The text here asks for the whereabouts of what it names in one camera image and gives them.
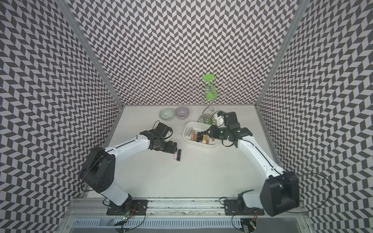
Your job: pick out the black lipstick long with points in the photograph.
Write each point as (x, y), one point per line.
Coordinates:
(179, 155)

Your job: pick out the black lipstick short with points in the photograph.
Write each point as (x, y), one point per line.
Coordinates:
(202, 133)

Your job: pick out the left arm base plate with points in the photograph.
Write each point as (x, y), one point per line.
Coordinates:
(138, 206)

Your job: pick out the green patterned bowl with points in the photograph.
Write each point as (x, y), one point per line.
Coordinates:
(167, 114)

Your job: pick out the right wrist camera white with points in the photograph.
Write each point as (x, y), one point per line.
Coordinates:
(226, 119)

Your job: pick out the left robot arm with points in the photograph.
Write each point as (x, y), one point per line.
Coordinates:
(99, 168)

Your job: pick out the peach lipstick tube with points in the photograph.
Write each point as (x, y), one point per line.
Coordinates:
(192, 135)

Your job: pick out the chrome jewelry stand green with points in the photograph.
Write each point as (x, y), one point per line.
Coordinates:
(211, 88)

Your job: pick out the gold black lipstick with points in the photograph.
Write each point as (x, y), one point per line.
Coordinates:
(204, 137)

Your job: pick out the aluminium front rail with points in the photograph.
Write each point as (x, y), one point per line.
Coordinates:
(157, 207)

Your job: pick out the purple bowl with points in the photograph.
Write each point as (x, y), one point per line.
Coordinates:
(182, 113)

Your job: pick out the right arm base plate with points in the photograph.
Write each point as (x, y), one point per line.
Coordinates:
(234, 206)

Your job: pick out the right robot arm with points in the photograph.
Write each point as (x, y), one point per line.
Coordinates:
(279, 191)

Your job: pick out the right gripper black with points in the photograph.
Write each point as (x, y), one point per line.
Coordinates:
(213, 134)

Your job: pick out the orange lip gloss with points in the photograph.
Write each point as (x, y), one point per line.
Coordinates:
(195, 136)

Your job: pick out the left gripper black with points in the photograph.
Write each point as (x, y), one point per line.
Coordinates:
(169, 148)

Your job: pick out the white storage box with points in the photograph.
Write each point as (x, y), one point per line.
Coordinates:
(199, 127)

